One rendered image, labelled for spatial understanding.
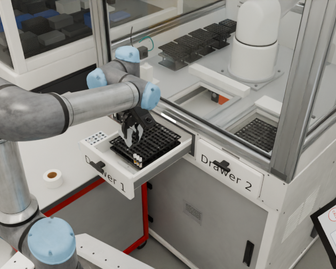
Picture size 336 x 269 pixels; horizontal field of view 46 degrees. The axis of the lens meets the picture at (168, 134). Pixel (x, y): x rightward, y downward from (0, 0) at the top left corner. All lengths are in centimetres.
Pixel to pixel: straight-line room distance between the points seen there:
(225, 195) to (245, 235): 19
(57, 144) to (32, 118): 97
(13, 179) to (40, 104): 27
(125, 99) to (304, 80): 49
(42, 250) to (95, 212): 73
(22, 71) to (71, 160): 59
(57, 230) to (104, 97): 38
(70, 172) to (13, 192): 60
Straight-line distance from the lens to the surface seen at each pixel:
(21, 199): 111
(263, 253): 167
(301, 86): 116
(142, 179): 144
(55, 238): 110
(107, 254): 137
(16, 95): 85
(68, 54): 219
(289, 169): 132
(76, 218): 172
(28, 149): 182
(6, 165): 102
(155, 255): 228
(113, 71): 117
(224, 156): 145
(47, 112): 85
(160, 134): 158
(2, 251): 247
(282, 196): 141
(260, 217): 156
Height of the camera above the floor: 186
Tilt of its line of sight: 38 degrees down
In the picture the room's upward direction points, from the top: straight up
